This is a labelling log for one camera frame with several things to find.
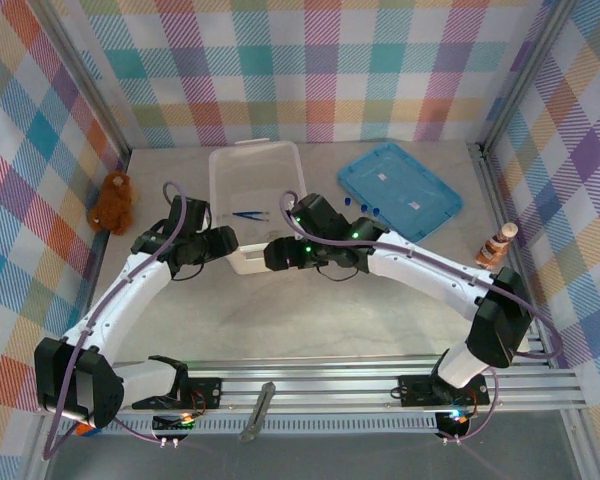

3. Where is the translucent white storage box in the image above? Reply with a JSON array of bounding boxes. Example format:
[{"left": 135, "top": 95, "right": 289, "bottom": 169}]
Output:
[{"left": 208, "top": 138, "right": 305, "bottom": 276}]

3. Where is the blue plastic storage box lid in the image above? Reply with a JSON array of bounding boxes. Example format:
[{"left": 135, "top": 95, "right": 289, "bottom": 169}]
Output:
[{"left": 337, "top": 142, "right": 464, "bottom": 244}]

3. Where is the brown plush toy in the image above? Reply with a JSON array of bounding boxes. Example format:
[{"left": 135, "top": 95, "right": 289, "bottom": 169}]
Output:
[{"left": 88, "top": 171, "right": 140, "bottom": 236}]

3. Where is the round black circuit board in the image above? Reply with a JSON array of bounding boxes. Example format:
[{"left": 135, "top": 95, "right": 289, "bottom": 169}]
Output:
[
  {"left": 433, "top": 408, "right": 474, "bottom": 444},
  {"left": 151, "top": 410, "right": 197, "bottom": 446}
]

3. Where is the brown bottle with beige cap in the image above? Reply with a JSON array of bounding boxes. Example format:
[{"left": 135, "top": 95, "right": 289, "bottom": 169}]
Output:
[{"left": 474, "top": 222, "right": 519, "bottom": 271}]

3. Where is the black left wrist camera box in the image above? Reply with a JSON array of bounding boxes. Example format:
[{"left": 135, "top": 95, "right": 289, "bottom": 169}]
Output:
[{"left": 167, "top": 197, "right": 212, "bottom": 236}]

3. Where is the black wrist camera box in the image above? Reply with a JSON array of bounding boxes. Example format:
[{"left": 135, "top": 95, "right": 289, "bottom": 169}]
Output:
[
  {"left": 292, "top": 193, "right": 349, "bottom": 236},
  {"left": 167, "top": 197, "right": 212, "bottom": 236}
]

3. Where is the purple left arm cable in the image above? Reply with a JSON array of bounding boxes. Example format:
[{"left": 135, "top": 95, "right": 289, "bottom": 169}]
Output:
[{"left": 42, "top": 180, "right": 189, "bottom": 461}]

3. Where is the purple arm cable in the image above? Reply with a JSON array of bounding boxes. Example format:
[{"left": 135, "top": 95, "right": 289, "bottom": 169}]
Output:
[
  {"left": 278, "top": 189, "right": 564, "bottom": 444},
  {"left": 42, "top": 180, "right": 189, "bottom": 461}
]

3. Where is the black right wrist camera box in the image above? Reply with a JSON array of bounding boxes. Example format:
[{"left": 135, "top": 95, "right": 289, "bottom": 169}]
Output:
[{"left": 292, "top": 193, "right": 349, "bottom": 236}]

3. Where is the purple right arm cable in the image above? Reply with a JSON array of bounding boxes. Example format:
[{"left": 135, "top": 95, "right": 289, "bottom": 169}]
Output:
[{"left": 278, "top": 189, "right": 564, "bottom": 444}]

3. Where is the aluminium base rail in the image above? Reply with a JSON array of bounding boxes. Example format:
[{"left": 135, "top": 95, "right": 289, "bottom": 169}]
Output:
[{"left": 112, "top": 355, "right": 589, "bottom": 419}]

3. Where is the grey metal bracket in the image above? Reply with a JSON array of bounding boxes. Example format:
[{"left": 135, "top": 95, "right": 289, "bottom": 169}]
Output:
[{"left": 238, "top": 381, "right": 276, "bottom": 444}]

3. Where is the slotted grey cable duct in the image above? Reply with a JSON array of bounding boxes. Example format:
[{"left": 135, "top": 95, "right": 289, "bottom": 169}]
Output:
[{"left": 152, "top": 413, "right": 444, "bottom": 432}]

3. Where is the aluminium frame post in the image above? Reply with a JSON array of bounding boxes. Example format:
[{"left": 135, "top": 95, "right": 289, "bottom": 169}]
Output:
[
  {"left": 478, "top": 0, "right": 574, "bottom": 149},
  {"left": 38, "top": 0, "right": 131, "bottom": 154}
]

